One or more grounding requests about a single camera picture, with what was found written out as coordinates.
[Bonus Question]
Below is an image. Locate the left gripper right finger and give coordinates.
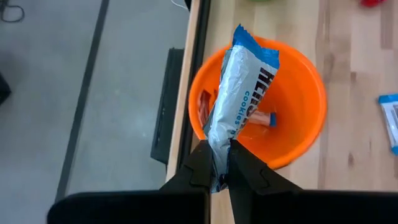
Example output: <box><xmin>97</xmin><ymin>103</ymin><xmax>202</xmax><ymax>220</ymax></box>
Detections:
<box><xmin>228</xmin><ymin>139</ymin><xmax>398</xmax><ymax>224</ymax></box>

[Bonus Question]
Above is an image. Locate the red Skittles candy bag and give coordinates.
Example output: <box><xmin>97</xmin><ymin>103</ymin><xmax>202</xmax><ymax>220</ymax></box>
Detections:
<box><xmin>360</xmin><ymin>0</ymin><xmax>386</xmax><ymax>7</ymax></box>

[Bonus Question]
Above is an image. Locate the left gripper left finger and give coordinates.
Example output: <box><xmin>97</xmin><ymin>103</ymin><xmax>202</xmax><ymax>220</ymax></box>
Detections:
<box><xmin>46</xmin><ymin>139</ymin><xmax>215</xmax><ymax>224</ymax></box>

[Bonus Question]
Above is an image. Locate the orange plastic bucket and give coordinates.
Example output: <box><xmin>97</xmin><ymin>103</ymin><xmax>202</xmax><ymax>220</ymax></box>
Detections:
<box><xmin>188</xmin><ymin>35</ymin><xmax>328</xmax><ymax>170</ymax></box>

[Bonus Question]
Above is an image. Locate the black floor cable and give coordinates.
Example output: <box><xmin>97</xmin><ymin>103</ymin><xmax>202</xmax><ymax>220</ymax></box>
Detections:
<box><xmin>0</xmin><ymin>0</ymin><xmax>25</xmax><ymax>23</ymax></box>

